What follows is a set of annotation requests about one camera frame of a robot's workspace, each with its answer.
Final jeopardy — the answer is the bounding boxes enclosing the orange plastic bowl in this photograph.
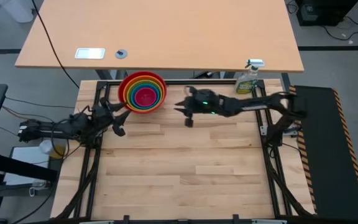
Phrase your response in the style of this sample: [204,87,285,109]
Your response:
[122,74,167,113]

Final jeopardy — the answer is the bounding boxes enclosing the black cable bundle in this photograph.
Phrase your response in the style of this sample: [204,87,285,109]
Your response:
[266,148,314,217]
[54,155,101,222]

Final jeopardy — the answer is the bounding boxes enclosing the black hazard-striped floor mat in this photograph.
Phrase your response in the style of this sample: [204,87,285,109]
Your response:
[289,85,358,222]

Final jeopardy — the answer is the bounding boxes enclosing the clear plastic cup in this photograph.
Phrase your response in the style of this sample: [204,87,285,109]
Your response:
[39,139,68,160]

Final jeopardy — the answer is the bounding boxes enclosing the black desk cable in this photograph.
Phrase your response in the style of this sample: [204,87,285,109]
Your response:
[31,0,81,89]

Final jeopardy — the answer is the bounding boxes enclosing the clear spray bottle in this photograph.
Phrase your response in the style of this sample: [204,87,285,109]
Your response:
[234,58,265,95]

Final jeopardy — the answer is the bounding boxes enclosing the white bin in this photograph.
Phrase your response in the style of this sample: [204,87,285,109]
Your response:
[0,0,35,24]

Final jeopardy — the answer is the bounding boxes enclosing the grey round desk grommet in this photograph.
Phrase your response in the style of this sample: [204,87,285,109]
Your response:
[114,49,129,60]

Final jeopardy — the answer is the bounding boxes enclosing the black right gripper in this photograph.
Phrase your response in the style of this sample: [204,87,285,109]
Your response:
[174,85,222,128]

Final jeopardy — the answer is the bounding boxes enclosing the rainbow bowls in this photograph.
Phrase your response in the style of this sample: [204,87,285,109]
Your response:
[117,71,168,114]

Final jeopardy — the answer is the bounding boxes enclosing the magenta plastic bowl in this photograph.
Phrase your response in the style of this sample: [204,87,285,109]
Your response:
[134,87,157,108]

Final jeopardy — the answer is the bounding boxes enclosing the light wooden desk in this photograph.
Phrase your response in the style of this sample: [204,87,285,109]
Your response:
[14,0,305,73]

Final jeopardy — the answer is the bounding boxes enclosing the black computer tower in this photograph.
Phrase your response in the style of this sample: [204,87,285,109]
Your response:
[295,0,358,27]

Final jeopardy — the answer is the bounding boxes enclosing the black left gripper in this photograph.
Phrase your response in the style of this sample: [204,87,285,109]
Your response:
[88,96,132,137]

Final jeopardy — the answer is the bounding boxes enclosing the yellow plastic bowl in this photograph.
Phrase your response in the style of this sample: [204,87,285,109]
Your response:
[124,77,165,111]

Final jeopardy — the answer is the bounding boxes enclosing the black floor cable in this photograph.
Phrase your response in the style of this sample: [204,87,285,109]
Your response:
[320,16,358,42]

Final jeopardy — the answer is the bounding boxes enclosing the blue plastic bowl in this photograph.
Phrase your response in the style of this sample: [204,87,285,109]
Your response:
[129,83,161,108]

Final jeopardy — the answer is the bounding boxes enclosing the black aluminium frame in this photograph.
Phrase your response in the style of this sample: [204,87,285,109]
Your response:
[54,79,316,224]

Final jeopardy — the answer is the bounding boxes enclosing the green plastic bowl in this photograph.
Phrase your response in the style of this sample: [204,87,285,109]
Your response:
[127,80,163,110]

